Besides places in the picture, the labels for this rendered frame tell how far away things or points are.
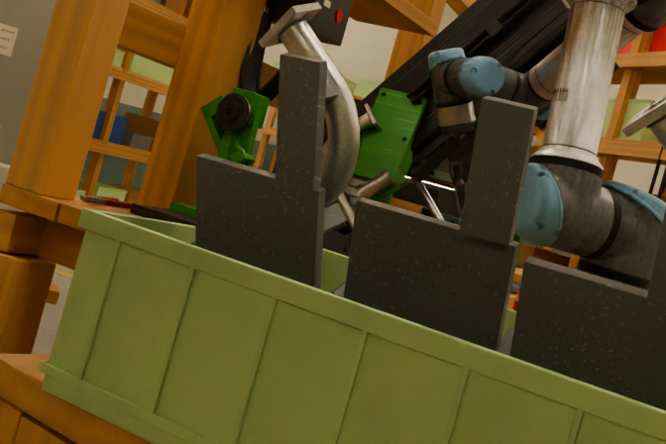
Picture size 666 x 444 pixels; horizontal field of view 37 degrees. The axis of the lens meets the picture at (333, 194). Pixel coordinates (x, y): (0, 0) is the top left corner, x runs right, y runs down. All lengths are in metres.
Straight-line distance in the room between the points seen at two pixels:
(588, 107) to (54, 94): 0.91
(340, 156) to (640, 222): 0.79
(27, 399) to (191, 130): 1.20
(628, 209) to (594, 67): 0.23
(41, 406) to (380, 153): 1.32
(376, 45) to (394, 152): 9.79
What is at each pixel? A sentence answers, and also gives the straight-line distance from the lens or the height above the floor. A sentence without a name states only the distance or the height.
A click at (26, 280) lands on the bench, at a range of 1.87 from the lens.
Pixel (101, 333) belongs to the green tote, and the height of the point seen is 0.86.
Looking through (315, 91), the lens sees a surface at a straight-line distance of 0.88.
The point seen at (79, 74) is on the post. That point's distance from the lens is 1.83.
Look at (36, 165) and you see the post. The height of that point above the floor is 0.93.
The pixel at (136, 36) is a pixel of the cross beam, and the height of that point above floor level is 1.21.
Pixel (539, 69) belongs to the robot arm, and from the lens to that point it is 1.95.
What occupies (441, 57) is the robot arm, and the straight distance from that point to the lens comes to 2.01.
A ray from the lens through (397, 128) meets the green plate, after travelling 2.18.
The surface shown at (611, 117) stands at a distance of 5.48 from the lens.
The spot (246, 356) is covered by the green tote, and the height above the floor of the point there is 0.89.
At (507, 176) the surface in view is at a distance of 0.84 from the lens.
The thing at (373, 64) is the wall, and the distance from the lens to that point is 11.89.
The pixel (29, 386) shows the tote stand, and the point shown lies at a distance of 1.01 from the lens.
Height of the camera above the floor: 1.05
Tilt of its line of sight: 1 degrees down
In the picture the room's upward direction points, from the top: 16 degrees clockwise
